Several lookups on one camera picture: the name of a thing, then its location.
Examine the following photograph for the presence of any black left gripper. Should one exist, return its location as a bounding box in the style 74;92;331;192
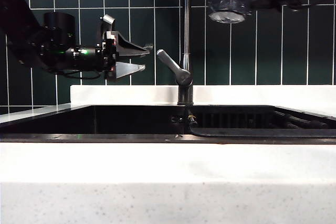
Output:
101;31;154;80

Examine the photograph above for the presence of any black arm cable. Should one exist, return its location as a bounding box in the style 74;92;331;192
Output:
49;68;102;80

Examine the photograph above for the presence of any dark metal faucet body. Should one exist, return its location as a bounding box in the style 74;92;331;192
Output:
177;0;195;105

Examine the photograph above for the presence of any black roll-up drying rack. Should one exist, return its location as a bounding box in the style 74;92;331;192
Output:
186;110;336;138

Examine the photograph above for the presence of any black kitchen sink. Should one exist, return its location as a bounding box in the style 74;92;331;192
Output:
0;104;336;145

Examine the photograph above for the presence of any dark metal kitchen faucet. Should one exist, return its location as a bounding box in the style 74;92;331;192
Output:
70;84;336;106

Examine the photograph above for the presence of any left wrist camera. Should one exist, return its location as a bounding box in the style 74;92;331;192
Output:
99;14;117;41

